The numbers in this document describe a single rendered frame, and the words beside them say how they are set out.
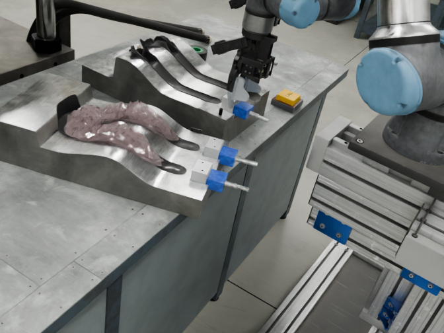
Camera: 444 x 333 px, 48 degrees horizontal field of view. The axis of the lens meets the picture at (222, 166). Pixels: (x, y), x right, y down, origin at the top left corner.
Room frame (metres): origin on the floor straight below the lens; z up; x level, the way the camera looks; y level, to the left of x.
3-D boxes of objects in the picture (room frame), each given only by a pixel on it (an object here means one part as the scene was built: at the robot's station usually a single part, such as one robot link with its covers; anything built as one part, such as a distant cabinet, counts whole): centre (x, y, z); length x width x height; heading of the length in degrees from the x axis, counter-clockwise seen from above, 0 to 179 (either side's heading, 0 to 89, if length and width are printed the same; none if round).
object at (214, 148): (1.01, -0.02, 0.85); 0.13 x 0.05 x 0.05; 83
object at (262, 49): (1.19, -0.02, 1.06); 0.09 x 0.08 x 0.12; 65
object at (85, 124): (0.99, 0.25, 0.90); 0.26 x 0.18 x 0.08; 83
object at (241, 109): (1.18, -0.03, 0.90); 0.13 x 0.05 x 0.05; 65
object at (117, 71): (1.35, 0.19, 0.87); 0.50 x 0.26 x 0.14; 65
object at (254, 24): (1.19, -0.02, 1.14); 0.08 x 0.08 x 0.05
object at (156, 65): (1.33, 0.18, 0.92); 0.35 x 0.16 x 0.09; 65
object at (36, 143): (0.99, 0.26, 0.85); 0.50 x 0.26 x 0.11; 83
